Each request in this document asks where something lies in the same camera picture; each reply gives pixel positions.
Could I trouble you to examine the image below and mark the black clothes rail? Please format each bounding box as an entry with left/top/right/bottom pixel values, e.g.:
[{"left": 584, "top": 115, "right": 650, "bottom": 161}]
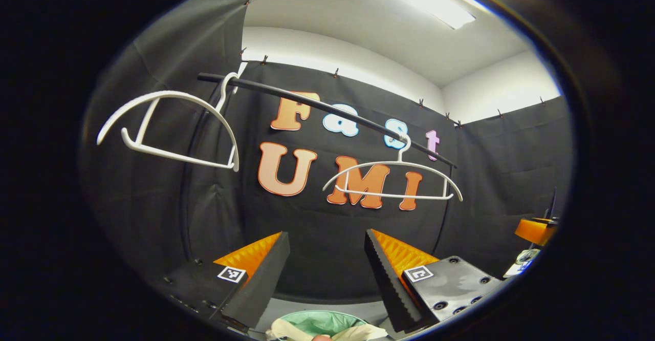
[{"left": 179, "top": 72, "right": 457, "bottom": 260}]

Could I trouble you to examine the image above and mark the cream button shirt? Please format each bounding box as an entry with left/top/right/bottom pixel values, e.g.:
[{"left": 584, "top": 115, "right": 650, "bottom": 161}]
[{"left": 266, "top": 318, "right": 389, "bottom": 341}]

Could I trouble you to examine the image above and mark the white plastic hanger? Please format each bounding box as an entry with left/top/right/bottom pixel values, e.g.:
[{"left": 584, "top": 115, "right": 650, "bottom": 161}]
[
  {"left": 96, "top": 72, "right": 241, "bottom": 173},
  {"left": 322, "top": 134, "right": 464, "bottom": 209}
]

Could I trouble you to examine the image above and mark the green laundry hamper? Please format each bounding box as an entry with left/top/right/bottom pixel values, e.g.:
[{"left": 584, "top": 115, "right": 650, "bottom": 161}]
[{"left": 276, "top": 309, "right": 370, "bottom": 341}]

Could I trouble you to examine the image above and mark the black backdrop cloth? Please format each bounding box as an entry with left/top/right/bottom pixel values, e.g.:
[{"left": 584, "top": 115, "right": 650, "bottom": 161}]
[{"left": 82, "top": 0, "right": 574, "bottom": 303}]

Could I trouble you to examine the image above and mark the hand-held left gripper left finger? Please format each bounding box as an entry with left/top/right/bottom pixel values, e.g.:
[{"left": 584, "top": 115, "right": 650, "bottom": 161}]
[{"left": 154, "top": 231, "right": 291, "bottom": 334}]

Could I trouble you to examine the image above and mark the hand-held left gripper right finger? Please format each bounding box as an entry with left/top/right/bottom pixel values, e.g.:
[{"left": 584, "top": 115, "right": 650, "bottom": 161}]
[{"left": 363, "top": 228, "right": 505, "bottom": 335}]

